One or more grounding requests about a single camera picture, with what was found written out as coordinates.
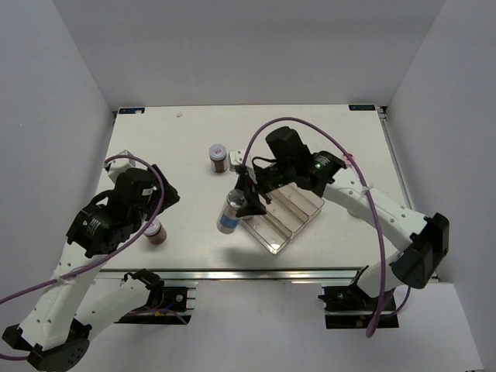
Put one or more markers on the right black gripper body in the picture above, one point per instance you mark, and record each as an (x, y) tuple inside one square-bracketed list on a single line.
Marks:
[(273, 176)]

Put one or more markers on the blue label bottle silver cap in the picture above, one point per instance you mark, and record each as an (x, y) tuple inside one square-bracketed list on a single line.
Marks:
[(228, 220)]

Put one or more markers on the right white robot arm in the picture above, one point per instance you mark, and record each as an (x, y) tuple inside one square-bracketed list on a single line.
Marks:
[(421, 241)]

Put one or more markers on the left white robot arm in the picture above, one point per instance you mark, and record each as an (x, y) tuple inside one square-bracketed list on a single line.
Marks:
[(58, 331)]

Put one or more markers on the clear plastic organizer tray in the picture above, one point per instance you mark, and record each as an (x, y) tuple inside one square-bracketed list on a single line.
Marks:
[(289, 212)]

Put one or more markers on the pink cap spice bottle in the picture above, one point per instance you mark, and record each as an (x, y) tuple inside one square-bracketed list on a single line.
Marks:
[(348, 160)]

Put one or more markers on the brown spice jar near front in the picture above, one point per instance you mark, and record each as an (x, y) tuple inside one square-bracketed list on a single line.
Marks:
[(156, 233)]

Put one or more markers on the brown spice jar red label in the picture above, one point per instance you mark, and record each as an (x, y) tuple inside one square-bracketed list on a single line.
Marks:
[(218, 156)]

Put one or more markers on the yellow cap spice bottle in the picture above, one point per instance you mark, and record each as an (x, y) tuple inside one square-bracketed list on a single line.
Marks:
[(354, 213)]

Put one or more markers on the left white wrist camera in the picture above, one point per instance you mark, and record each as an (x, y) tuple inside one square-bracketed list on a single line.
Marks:
[(118, 166)]

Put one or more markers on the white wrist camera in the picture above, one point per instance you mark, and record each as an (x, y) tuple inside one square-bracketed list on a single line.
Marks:
[(235, 158), (118, 166)]

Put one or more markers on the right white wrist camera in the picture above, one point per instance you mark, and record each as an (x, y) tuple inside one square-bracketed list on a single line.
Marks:
[(235, 158)]

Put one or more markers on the aluminium table front rail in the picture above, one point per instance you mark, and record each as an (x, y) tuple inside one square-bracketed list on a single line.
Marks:
[(317, 276)]

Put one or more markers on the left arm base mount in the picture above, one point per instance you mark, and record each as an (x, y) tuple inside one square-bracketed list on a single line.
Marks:
[(176, 308)]

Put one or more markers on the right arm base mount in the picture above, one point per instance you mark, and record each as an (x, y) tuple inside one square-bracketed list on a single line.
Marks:
[(347, 307)]

